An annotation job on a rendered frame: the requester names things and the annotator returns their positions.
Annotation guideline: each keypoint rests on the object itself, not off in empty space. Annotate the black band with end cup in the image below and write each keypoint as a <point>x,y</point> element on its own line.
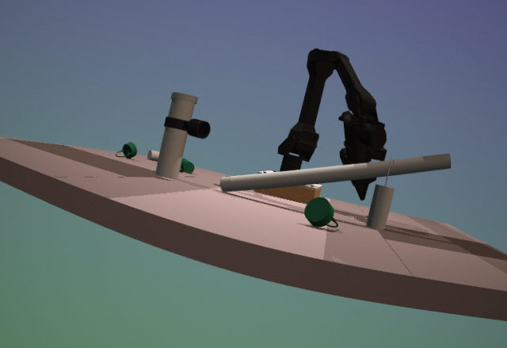
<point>194,127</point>

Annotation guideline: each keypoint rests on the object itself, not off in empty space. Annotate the white cylinder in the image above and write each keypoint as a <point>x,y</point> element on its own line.
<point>153,155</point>

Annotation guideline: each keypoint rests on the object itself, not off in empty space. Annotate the dark green mug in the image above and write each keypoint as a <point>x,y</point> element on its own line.
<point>320,212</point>
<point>129,150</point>

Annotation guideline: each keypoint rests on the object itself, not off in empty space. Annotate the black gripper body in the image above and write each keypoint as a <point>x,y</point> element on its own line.
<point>355,153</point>

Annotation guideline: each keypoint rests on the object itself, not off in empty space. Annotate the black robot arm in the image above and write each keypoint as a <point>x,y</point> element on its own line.
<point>361,126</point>

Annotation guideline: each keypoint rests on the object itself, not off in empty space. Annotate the green cylinder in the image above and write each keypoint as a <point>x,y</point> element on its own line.
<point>187,166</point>

